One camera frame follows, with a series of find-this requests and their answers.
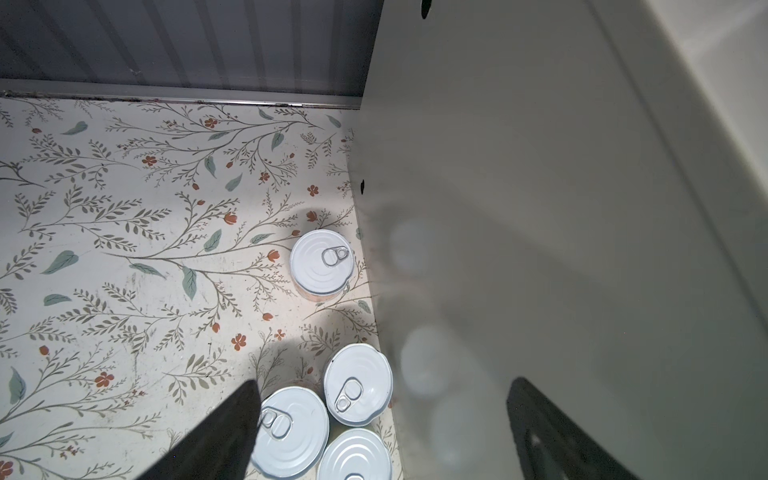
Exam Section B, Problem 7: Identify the pink label can left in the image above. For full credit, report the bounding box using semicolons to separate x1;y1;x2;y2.
251;386;330;479

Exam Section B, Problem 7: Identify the teal label can left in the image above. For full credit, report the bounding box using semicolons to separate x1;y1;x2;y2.
323;343;394;427

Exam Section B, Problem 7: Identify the floral patterned mat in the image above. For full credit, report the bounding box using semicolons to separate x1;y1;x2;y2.
1;98;378;479

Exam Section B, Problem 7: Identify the orange label can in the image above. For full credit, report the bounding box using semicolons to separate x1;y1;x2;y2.
289;229;356;303

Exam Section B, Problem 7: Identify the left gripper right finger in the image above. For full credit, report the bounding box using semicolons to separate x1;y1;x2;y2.
506;377;637;480

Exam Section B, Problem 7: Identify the white metal cabinet counter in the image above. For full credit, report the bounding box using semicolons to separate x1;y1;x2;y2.
352;1;767;479

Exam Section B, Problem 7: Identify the yellow label can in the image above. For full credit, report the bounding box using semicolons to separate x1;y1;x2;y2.
316;428;393;480

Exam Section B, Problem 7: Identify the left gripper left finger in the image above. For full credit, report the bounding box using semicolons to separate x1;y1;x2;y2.
140;380;261;480

